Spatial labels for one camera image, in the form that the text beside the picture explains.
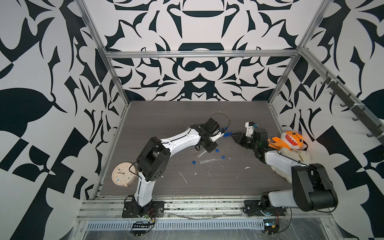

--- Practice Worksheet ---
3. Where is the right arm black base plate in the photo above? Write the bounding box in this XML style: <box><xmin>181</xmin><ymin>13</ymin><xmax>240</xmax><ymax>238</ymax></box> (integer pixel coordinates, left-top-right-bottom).
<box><xmin>243</xmin><ymin>200</ymin><xmax>287</xmax><ymax>217</ymax></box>

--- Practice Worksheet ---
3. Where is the test tube front most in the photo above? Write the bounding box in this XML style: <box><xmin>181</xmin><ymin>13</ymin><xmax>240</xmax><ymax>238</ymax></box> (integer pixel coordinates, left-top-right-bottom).
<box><xmin>199</xmin><ymin>156</ymin><xmax>226</xmax><ymax>164</ymax></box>

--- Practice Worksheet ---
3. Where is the orange shark plush toy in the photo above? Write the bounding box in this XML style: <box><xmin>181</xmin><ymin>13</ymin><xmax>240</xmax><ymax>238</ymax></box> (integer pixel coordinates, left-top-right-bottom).
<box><xmin>268</xmin><ymin>131</ymin><xmax>304</xmax><ymax>151</ymax></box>

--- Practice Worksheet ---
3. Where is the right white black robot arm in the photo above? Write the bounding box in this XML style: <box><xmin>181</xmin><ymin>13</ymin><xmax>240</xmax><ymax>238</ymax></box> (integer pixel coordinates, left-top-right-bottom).
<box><xmin>232</xmin><ymin>127</ymin><xmax>339</xmax><ymax>213</ymax></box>

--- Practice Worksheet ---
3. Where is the beige round alarm clock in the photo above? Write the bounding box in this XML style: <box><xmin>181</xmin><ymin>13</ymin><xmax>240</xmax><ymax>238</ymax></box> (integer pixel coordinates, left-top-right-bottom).
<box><xmin>112</xmin><ymin>162</ymin><xmax>138</xmax><ymax>188</ymax></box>

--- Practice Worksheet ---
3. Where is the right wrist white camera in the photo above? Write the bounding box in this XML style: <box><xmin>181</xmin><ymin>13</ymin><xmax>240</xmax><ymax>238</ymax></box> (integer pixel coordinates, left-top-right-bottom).
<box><xmin>245</xmin><ymin>122</ymin><xmax>258</xmax><ymax>137</ymax></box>

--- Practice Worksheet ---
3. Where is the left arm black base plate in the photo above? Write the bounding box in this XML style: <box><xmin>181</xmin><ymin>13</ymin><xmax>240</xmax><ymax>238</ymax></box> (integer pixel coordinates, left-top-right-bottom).
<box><xmin>122</xmin><ymin>201</ymin><xmax>165</xmax><ymax>218</ymax></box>

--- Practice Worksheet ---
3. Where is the aluminium frame front rail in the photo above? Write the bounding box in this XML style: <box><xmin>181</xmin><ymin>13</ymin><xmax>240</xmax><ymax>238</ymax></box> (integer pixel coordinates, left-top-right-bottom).
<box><xmin>76</xmin><ymin>196</ymin><xmax>332</xmax><ymax>221</ymax></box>

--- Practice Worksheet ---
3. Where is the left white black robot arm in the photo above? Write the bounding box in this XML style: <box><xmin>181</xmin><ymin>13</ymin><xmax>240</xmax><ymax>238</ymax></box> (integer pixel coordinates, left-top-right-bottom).
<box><xmin>134</xmin><ymin>118</ymin><xmax>227</xmax><ymax>208</ymax></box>

